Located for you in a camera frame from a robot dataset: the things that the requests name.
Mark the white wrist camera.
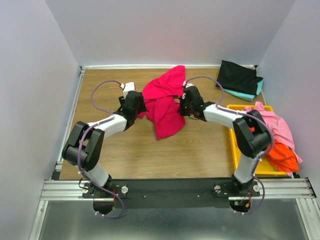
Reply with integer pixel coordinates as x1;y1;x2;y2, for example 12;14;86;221
121;82;136;98
182;81;194;89

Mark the folded teal t shirt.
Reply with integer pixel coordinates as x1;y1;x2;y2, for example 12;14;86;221
223;80;264;102

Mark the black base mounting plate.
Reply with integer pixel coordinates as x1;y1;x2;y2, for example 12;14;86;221
78;178;263;215

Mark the light pink t shirt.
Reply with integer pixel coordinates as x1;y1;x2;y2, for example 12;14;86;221
243;101;303;176

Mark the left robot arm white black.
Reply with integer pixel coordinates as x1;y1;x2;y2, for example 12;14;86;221
61;90;147;198

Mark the folded black t shirt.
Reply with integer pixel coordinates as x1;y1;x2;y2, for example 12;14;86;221
217;60;263;96

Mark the yellow plastic bin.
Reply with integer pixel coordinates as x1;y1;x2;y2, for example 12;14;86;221
226;104;287;177

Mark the orange t shirt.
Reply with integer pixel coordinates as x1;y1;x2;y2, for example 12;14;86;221
265;139;300;173

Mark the aluminium frame rail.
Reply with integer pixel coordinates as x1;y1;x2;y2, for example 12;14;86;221
28;65;316;240

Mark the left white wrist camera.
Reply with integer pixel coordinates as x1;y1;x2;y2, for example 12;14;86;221
121;82;136;98

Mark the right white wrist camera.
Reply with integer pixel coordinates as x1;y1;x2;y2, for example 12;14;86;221
182;81;194;89

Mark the magenta t shirt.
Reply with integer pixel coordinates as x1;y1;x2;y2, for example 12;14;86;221
139;65;186;141

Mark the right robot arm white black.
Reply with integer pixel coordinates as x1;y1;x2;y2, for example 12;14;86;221
178;84;274;196

